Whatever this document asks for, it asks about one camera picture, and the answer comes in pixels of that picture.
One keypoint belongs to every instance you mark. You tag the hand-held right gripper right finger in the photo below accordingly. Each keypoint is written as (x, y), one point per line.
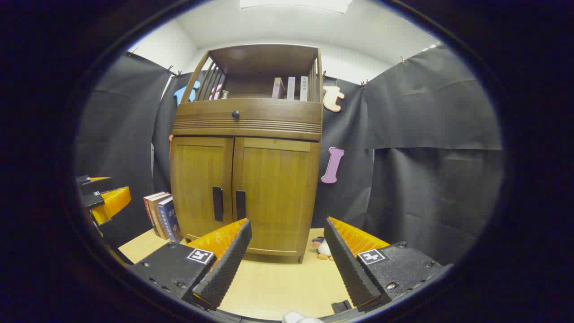
(347, 264)

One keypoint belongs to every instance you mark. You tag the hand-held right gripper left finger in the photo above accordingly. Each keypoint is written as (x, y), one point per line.
(228, 264)

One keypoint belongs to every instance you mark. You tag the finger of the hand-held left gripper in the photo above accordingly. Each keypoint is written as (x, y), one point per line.
(114, 202)
(92, 183)

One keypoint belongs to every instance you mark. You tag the wooden cabinet door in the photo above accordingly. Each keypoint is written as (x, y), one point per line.
(278, 188)
(197, 179)

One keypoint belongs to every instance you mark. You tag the wooden double-door shoe cabinet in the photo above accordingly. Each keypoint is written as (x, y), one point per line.
(264, 60)

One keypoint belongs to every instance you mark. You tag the small plush toy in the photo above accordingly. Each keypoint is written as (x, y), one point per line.
(323, 249)

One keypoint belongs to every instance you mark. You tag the brown book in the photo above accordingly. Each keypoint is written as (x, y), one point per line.
(158, 216)

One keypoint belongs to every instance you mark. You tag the blue book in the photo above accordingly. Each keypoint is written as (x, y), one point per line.
(168, 220)

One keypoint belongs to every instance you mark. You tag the black backdrop cloth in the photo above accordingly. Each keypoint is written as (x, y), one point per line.
(426, 134)

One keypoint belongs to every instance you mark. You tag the wooden drawer with black knob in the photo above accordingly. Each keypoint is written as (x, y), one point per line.
(278, 112)

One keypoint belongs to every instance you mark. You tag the large ceiling light panel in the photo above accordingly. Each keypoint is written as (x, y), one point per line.
(296, 3)

